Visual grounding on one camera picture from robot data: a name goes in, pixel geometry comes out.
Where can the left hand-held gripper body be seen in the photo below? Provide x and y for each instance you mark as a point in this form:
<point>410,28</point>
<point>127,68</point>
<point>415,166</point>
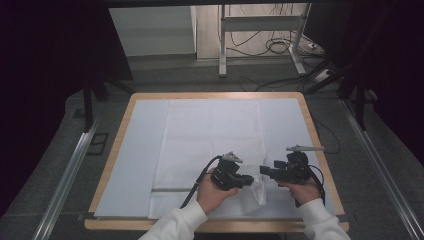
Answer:
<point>225,173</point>

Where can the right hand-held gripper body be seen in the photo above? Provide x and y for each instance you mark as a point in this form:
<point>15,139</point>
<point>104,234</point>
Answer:
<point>295,170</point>

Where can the white mesh laundry bag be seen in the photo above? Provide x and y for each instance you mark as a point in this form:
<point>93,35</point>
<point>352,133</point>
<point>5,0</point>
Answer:
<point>206,140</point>

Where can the person's right hand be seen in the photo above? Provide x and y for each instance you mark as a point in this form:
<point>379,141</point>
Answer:
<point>305,191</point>

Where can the person's left hand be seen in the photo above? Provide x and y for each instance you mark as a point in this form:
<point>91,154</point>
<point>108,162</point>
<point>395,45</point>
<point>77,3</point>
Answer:
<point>210,195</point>

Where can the black corner tape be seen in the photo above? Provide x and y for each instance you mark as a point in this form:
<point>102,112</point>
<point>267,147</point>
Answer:
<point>341,219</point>
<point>87,216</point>

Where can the black metal stand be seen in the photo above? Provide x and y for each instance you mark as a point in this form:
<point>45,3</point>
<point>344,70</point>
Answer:
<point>88,106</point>
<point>359,106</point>

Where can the white table cover sheet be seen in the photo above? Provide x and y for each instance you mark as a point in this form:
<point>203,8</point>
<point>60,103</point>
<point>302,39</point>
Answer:
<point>133,160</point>

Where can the white power strip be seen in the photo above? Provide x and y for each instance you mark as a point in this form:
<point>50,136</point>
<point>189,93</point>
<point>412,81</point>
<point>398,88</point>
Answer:
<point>322,75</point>

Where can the black floor socket plate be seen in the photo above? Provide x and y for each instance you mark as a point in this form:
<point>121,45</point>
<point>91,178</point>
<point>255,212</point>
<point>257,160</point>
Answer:
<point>97,144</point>

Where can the dark curtain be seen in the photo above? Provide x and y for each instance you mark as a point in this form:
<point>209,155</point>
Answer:
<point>40,83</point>
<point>393,66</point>

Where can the white cabinet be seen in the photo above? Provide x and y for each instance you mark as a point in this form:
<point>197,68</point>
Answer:
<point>153,30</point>

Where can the aluminium floor rail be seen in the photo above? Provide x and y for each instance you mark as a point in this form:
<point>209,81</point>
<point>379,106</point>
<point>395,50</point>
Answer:
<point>380,163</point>
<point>63,186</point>

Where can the white metal desk frame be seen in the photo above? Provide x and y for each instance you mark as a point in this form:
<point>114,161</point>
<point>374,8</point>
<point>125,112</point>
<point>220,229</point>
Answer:
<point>260,23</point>

